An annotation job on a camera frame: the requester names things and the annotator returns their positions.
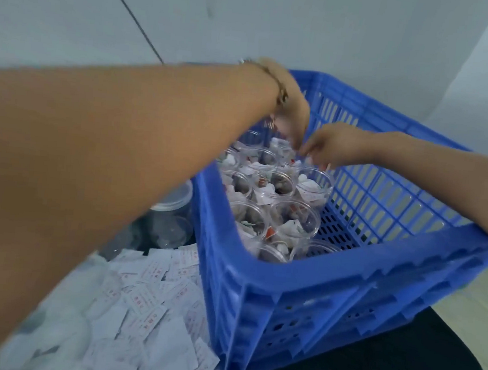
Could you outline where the person's left hand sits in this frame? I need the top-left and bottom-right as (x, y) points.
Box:
(248, 58), (317, 151)

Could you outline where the pile of white label papers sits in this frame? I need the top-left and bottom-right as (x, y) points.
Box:
(0, 228), (269, 370)

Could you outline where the person's right forearm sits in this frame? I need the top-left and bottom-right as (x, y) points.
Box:
(359, 130), (488, 248)

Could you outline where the group of lidded jars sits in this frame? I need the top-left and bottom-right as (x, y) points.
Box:
(97, 171), (199, 268)

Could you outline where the person's left forearm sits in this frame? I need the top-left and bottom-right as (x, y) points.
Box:
(0, 42), (283, 370)

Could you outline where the thin beaded bracelet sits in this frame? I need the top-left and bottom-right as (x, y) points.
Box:
(234, 57), (292, 111)

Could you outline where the black cable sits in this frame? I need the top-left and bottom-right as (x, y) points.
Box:
(89, 0), (170, 64)

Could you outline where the blue slatted crate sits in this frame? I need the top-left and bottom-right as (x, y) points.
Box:
(175, 62), (488, 370)

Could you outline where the person's right hand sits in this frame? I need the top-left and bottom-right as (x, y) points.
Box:
(297, 120), (378, 174)

